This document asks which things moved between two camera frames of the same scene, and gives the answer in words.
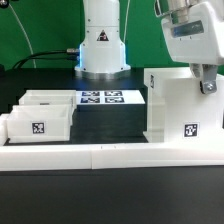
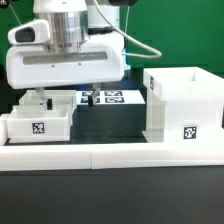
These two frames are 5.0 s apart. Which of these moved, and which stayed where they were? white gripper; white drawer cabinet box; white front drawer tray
Moved: white gripper
Stayed: white drawer cabinet box; white front drawer tray
